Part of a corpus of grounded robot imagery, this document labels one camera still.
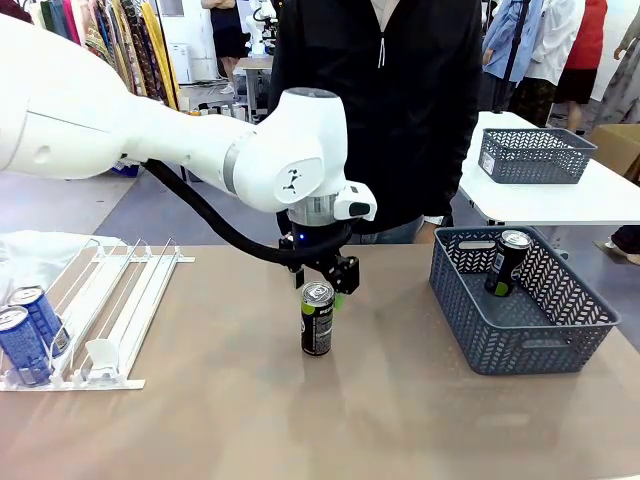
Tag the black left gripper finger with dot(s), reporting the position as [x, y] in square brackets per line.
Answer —
[345, 277]
[300, 278]

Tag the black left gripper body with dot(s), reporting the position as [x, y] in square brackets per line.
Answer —
[312, 237]

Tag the black Pepsi can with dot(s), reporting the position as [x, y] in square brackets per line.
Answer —
[505, 265]
[317, 330]

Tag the grey plastic woven basket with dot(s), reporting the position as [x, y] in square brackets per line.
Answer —
[530, 160]
[520, 345]

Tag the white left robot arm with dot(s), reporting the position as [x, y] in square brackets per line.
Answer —
[150, 135]

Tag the person's left forearm black sleeve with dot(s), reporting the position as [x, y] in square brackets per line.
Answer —
[452, 165]

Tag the white dispenser pusher paddle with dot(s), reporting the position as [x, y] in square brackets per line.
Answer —
[102, 352]

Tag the white can dispenser rack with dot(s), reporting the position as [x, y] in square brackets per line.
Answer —
[100, 385]

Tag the person's left hand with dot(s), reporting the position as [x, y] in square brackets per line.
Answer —
[426, 234]

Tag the silver wristwatch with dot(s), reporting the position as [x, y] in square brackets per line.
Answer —
[434, 220]

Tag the person in black jacket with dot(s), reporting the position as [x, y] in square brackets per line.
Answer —
[400, 125]

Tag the white fabric roll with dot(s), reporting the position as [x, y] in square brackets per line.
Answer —
[239, 112]
[225, 110]

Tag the background work table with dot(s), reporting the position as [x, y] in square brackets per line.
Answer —
[255, 65]

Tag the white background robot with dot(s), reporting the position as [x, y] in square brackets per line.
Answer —
[260, 30]

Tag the bystander in black skirt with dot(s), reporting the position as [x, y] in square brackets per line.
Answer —
[225, 40]

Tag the white side table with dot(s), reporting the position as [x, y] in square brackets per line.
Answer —
[550, 200]

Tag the white floor appliance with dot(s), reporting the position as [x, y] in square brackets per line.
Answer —
[180, 62]

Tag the yellow hanging fabric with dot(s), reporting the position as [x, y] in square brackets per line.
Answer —
[160, 55]

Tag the dark patterned hanging fabric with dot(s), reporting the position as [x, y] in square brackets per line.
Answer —
[142, 60]

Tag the black stand pole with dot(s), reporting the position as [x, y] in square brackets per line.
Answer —
[512, 50]

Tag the blue shirt on mannequin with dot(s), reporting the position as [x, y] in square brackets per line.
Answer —
[505, 40]

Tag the bystander dark leg and shoe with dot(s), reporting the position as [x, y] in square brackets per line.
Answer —
[627, 237]

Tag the cardboard box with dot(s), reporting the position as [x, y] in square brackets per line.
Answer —
[620, 145]

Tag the white shirt on mannequin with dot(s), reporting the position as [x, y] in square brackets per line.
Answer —
[552, 45]

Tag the pink hanging fabric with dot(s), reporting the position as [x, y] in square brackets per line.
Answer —
[70, 20]

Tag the bystander in red top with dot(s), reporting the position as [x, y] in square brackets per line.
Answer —
[587, 40]

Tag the mannequin in grey dress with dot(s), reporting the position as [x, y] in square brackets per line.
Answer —
[625, 85]

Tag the green hanging fabric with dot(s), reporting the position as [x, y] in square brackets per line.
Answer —
[52, 17]

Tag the dark red garment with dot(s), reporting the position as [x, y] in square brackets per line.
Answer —
[15, 5]

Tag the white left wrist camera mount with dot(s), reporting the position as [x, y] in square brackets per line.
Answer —
[357, 200]

